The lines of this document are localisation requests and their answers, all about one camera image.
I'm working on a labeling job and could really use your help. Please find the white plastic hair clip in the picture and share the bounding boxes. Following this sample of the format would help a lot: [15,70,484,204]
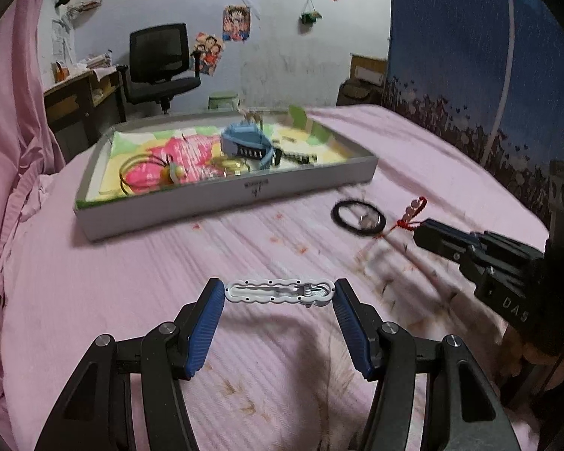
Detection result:
[224,278,336,307]

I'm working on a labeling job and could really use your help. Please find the black white braided bracelet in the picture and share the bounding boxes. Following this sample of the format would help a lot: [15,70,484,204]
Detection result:
[271,147,319,165]

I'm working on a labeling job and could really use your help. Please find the light blue claw hair clip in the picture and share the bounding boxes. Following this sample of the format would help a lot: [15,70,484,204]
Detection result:
[220,122,275,170]

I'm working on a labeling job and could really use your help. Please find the person's right hand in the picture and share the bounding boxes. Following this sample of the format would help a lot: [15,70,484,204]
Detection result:
[496,326,564,391]

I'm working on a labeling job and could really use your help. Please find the pink bed sheet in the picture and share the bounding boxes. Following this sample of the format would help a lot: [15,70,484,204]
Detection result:
[0,106,547,450]

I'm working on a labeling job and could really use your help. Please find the blue starry fabric wardrobe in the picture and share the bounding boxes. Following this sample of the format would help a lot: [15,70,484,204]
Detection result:
[382,0,564,220]

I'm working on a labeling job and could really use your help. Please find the dark storage bin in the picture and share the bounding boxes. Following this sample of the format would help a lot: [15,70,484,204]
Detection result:
[336,79,384,107]

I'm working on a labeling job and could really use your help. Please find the cardboard box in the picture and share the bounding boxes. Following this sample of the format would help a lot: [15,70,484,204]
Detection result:
[350,54,387,86]

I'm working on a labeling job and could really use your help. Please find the shallow grey cardboard tray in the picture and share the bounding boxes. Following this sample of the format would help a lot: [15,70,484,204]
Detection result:
[74,106,378,240]

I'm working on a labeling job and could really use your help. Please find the colourful painted paper liner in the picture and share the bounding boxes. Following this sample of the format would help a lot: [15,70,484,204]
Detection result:
[76,107,356,209]

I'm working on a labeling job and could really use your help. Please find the green hanging ornament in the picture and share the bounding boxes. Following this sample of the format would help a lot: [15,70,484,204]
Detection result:
[299,0,322,27]

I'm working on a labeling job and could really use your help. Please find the pink curtain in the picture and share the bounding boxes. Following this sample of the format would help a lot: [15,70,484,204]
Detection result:
[0,0,65,297]

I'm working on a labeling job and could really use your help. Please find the green plastic stool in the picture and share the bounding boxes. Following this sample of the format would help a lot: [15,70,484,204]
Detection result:
[208,91,239,110]

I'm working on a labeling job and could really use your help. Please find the wooden desk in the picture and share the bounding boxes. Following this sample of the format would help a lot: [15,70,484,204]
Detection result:
[43,67,126,162]

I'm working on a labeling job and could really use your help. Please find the cartoon poster lower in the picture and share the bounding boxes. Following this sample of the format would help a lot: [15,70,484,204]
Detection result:
[192,33,225,76]

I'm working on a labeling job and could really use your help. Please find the cartoon poster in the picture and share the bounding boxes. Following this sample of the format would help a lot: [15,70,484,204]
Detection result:
[222,5,252,42]
[192,33,225,76]

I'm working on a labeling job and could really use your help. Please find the cartoon poster upper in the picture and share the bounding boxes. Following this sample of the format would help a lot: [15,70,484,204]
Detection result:
[222,5,252,42]

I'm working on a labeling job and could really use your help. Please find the orange pen holder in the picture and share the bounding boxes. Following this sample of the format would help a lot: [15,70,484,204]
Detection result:
[53,61,70,83]

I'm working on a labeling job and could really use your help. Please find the black office chair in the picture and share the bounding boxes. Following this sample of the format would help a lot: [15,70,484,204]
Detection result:
[117,23,202,114]

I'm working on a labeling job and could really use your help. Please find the books stack on desk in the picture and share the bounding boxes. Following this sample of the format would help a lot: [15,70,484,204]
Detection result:
[76,52,116,73]

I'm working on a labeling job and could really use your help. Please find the red string beaded bracelet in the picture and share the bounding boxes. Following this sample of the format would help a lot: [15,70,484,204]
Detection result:
[380,195,428,241]

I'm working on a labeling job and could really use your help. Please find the black elastic hair tie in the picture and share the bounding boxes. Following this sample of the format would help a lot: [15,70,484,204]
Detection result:
[331,198,388,235]

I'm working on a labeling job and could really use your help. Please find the silver wire bangles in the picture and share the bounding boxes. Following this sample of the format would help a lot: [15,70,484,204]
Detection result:
[209,156,250,176]

